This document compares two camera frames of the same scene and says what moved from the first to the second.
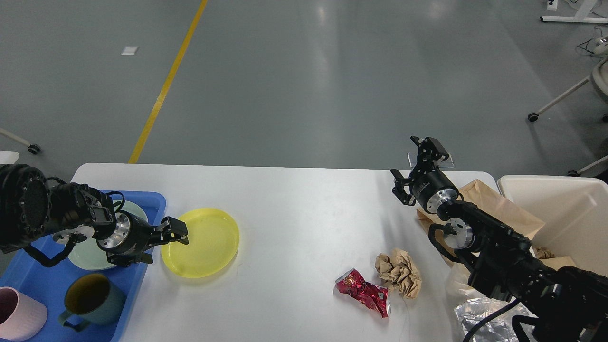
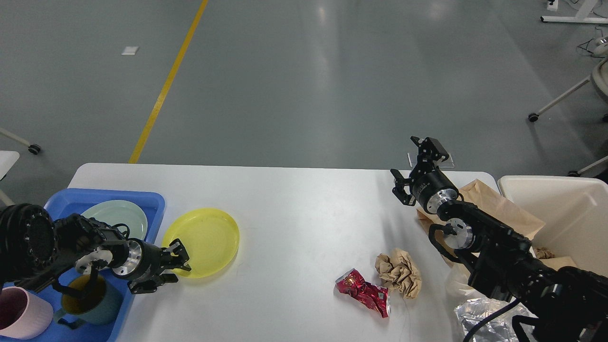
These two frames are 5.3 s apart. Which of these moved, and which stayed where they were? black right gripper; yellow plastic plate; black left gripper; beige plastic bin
Moved: black left gripper
Stayed: beige plastic bin; yellow plastic plate; black right gripper
